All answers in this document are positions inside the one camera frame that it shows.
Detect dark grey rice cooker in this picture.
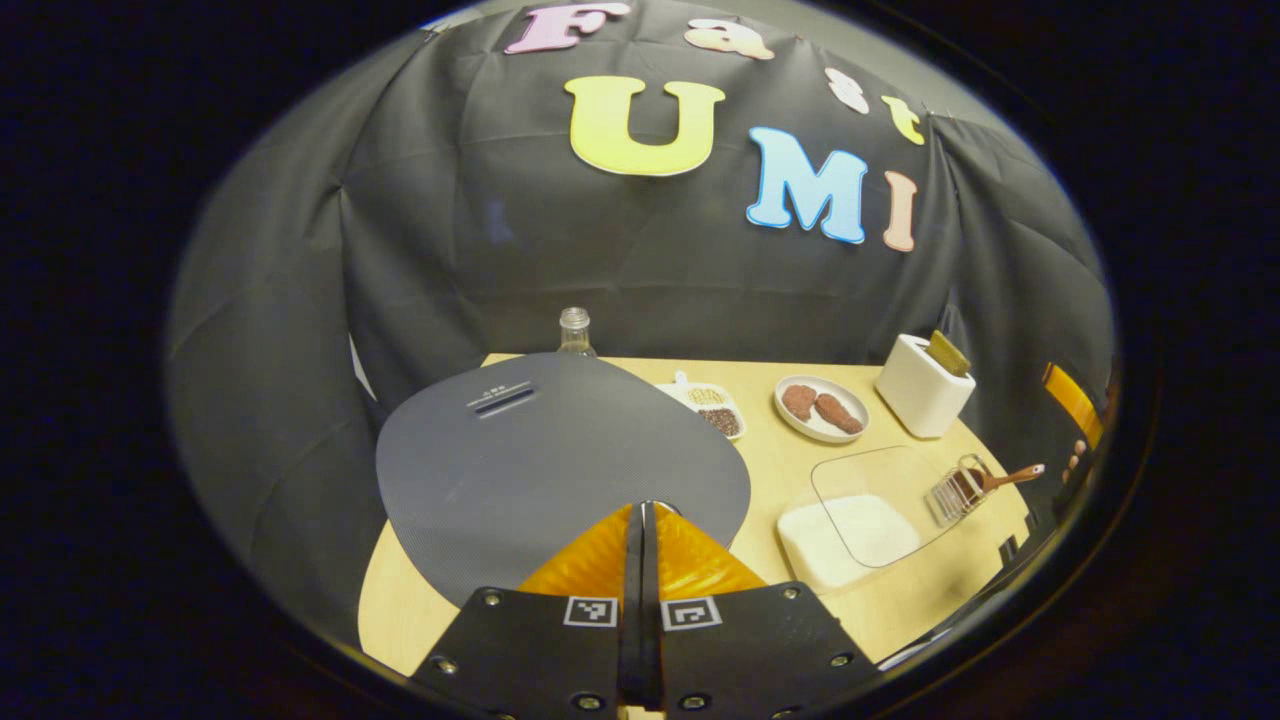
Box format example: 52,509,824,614
375,352,753,608

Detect brown toast slice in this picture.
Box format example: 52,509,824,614
926,330,972,378

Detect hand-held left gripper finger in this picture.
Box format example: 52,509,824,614
410,503,646,720
645,503,881,720

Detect clear plastic lid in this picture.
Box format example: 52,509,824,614
810,445,966,569

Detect white round plate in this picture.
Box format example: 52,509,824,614
773,375,871,445

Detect white toaster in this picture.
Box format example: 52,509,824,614
875,334,977,440

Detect white divided grain dish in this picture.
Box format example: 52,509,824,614
655,372,748,442

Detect small clear glass bottle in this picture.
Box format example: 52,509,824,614
557,308,598,358

